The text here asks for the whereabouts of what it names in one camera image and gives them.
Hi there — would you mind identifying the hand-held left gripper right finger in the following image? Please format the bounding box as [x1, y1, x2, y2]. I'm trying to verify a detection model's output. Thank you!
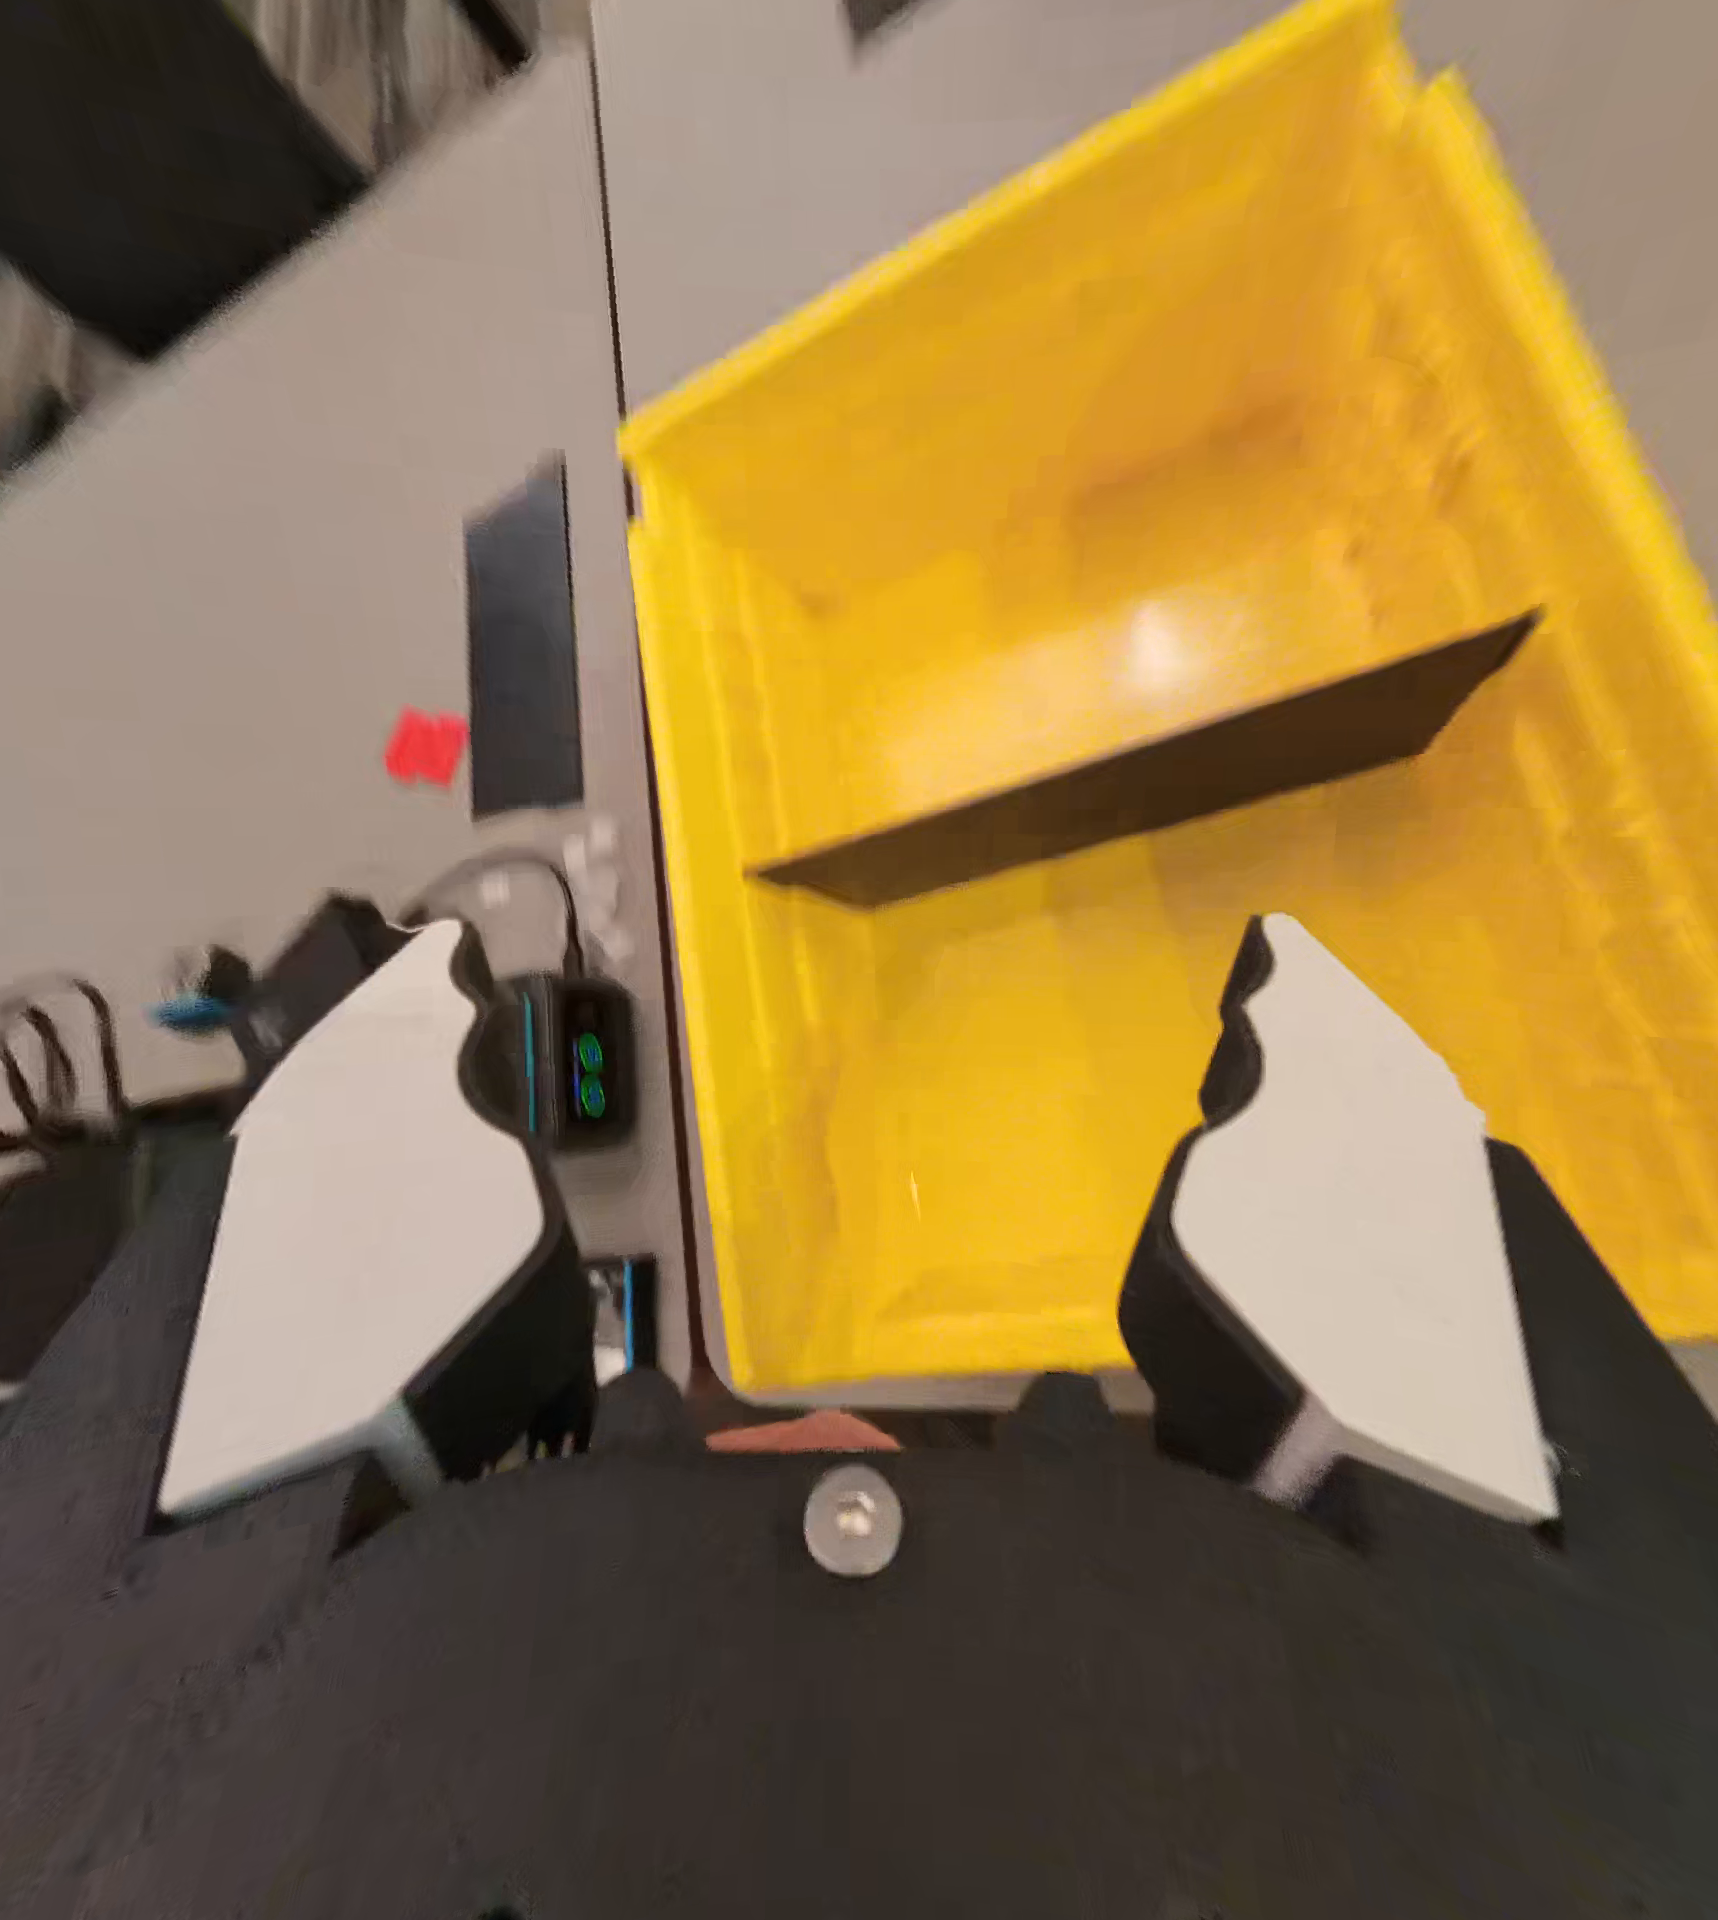
[1115, 908, 1567, 1528]

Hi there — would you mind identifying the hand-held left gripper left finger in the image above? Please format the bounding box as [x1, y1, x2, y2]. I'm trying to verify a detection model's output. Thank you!
[155, 918, 599, 1518]

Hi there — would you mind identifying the yellow bin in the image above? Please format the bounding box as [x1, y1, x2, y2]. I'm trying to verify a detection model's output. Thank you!
[616, 0, 1718, 1393]

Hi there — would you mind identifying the black device with green lights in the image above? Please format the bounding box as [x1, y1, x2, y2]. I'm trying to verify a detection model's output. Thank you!
[476, 972, 640, 1154]

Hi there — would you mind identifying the black bin divider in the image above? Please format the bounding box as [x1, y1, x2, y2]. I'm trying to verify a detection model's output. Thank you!
[746, 605, 1547, 911]

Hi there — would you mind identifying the black table cover plate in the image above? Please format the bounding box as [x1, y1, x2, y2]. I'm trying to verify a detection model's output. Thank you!
[464, 454, 586, 821]

